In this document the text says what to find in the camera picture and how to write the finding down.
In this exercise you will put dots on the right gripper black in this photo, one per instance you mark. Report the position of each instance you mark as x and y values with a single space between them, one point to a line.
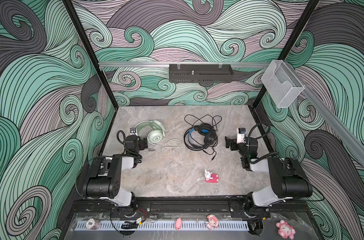
232 143

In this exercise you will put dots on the pink white doll toy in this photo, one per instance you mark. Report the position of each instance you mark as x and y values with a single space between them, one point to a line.
212 222

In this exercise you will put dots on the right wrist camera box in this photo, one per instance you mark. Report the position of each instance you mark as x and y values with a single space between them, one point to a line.
241 135

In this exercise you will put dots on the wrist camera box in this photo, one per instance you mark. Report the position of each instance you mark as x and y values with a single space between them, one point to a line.
133 131
241 135

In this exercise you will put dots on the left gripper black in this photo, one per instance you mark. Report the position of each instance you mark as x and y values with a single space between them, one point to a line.
142 144

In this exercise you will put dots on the aluminium wall rail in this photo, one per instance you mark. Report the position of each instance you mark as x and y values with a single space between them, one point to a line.
142 64

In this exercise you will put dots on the pink toy on table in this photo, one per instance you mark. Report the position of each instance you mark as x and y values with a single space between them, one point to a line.
209 177

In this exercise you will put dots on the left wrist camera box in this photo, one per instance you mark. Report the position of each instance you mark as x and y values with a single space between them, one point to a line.
133 131

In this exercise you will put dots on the clear plastic wall bin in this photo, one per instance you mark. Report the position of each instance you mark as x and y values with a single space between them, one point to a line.
282 83

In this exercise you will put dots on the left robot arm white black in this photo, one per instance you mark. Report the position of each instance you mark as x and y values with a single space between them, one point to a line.
104 177

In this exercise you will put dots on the black blue headphones with cable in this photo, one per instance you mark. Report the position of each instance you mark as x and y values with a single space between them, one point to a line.
202 134

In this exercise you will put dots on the black perforated wall tray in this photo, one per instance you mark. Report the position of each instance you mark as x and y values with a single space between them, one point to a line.
205 75

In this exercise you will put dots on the pink pig plush toy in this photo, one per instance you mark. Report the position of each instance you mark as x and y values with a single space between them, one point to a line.
285 230

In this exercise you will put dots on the mint green headphones with cable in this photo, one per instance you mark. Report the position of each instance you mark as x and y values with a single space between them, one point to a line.
157 136

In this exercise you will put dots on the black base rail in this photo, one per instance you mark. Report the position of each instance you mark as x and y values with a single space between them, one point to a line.
208 204

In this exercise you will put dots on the white slotted cable duct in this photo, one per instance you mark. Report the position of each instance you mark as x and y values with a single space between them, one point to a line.
239 226

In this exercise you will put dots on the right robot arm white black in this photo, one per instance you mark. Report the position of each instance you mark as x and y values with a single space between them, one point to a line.
288 180

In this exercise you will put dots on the small pink figure toy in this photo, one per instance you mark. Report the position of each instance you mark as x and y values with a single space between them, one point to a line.
178 224

